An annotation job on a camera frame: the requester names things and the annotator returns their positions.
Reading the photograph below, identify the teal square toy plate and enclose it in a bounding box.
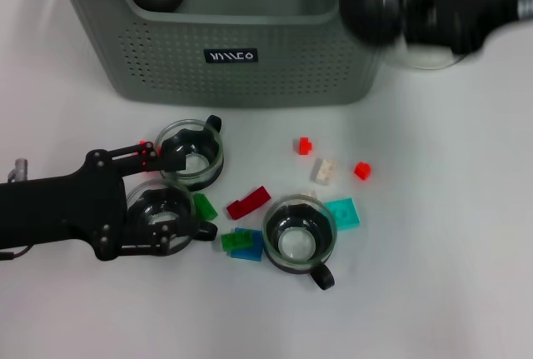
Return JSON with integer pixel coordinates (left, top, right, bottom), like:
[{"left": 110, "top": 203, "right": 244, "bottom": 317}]
[{"left": 323, "top": 197, "right": 361, "bottom": 232}]

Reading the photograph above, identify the thin black cable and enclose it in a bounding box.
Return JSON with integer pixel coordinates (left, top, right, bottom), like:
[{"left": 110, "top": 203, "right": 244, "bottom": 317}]
[{"left": 0, "top": 245, "right": 32, "bottom": 261}]

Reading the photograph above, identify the red trapezoid toy block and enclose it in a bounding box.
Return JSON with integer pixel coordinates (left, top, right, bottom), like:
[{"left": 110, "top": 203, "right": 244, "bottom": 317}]
[{"left": 138, "top": 139, "right": 162, "bottom": 171}]

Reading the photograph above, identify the dark red long brick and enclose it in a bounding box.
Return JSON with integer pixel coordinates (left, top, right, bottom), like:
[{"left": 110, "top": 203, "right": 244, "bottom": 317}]
[{"left": 226, "top": 186, "right": 271, "bottom": 221}]

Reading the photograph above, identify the green flat toy brick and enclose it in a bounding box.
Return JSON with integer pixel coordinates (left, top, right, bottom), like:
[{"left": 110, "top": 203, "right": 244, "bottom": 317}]
[{"left": 220, "top": 229, "right": 254, "bottom": 252}]

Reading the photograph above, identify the white square toy brick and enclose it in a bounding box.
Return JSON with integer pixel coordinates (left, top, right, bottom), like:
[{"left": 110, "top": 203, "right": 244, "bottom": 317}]
[{"left": 309, "top": 157, "right": 339, "bottom": 187}]

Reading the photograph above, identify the small red rounded block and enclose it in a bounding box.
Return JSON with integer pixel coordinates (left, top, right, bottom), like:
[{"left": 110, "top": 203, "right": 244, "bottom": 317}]
[{"left": 353, "top": 162, "right": 373, "bottom": 182}]

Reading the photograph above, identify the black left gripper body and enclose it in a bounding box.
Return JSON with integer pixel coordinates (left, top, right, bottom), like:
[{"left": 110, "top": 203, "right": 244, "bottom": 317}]
[{"left": 0, "top": 149, "right": 128, "bottom": 262}]

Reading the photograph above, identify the grey-green perforated storage bin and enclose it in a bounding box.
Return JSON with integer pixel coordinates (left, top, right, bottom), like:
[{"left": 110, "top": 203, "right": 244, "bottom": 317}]
[{"left": 43, "top": 0, "right": 411, "bottom": 108}]

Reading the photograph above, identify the blue square toy plate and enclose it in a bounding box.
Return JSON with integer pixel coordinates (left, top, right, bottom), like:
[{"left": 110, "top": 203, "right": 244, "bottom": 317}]
[{"left": 228, "top": 227, "right": 264, "bottom": 263}]

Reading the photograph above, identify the glass carafe with black lid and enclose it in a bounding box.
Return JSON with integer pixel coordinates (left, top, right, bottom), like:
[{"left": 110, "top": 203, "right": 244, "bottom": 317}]
[{"left": 381, "top": 0, "right": 471, "bottom": 71}]

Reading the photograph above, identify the glass teacup black base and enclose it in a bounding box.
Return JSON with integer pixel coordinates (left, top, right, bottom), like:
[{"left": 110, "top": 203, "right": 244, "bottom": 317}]
[
  {"left": 261, "top": 193, "right": 338, "bottom": 292},
  {"left": 339, "top": 0, "right": 407, "bottom": 47},
  {"left": 124, "top": 178, "right": 219, "bottom": 258},
  {"left": 153, "top": 114, "right": 226, "bottom": 192}
]

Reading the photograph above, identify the silver pipe fitting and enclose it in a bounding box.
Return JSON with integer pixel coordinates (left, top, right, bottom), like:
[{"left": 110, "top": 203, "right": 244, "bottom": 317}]
[{"left": 7, "top": 158, "right": 28, "bottom": 183}]

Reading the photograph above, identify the green sloped toy brick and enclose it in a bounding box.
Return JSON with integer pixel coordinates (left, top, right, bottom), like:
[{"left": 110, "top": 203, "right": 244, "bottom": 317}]
[{"left": 193, "top": 192, "right": 218, "bottom": 222}]

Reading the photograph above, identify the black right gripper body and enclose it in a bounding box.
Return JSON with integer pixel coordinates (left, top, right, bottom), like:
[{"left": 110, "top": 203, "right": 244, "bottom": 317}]
[{"left": 406, "top": 0, "right": 533, "bottom": 56}]

